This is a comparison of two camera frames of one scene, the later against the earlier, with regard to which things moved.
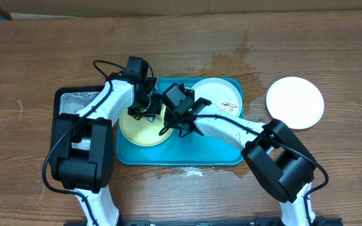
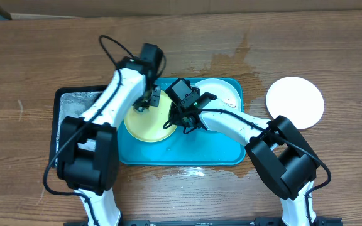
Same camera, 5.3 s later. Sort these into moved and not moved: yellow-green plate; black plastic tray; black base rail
Moved: yellow-green plate
Not moved: black base rail; black plastic tray
